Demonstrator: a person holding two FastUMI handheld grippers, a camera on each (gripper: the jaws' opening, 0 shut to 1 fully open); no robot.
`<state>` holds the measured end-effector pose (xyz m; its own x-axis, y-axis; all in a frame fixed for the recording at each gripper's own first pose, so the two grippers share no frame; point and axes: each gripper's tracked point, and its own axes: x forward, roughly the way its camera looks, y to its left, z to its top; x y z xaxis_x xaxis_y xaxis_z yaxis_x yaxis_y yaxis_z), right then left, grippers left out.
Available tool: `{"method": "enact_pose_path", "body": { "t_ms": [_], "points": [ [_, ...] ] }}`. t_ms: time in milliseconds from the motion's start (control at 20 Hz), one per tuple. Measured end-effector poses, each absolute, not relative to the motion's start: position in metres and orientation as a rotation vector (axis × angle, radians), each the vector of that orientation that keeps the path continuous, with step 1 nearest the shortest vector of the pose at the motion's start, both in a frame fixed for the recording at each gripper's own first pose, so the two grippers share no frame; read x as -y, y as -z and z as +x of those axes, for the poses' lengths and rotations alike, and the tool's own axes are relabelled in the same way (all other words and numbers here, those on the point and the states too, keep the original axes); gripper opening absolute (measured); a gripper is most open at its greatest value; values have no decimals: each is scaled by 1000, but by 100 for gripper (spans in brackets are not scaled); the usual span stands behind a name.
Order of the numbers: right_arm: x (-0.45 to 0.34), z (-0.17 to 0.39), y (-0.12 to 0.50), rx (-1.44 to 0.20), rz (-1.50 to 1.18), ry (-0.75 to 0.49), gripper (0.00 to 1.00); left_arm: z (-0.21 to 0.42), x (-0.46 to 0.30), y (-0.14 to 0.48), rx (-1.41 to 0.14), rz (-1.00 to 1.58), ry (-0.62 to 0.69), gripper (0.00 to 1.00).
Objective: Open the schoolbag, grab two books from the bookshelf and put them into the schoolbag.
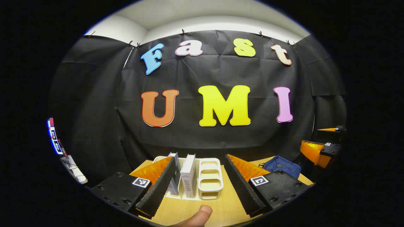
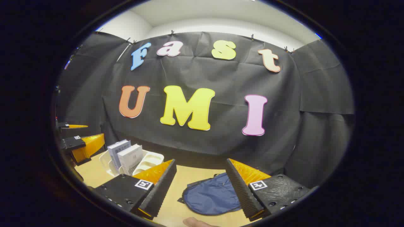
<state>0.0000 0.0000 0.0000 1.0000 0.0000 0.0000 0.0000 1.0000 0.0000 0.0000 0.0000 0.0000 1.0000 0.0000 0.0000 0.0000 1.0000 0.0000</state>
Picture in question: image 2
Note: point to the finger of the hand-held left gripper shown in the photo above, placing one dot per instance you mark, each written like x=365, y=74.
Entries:
x=63, y=125
x=72, y=143

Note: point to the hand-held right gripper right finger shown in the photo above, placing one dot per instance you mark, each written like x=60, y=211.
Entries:
x=241, y=192

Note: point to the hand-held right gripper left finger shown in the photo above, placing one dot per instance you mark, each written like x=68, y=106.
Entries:
x=162, y=189

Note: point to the white plastic bookshelf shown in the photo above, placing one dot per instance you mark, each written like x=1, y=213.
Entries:
x=151, y=159

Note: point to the blue and black schoolbag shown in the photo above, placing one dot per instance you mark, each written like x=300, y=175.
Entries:
x=208, y=197

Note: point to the white cover book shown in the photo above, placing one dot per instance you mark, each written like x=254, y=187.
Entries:
x=131, y=159

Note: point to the pale blue cover book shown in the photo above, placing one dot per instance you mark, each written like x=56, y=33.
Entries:
x=117, y=150

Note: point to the thin white rod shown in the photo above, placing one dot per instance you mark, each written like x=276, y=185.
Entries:
x=123, y=52

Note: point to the black backdrop cloth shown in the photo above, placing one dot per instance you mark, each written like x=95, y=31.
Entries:
x=221, y=78

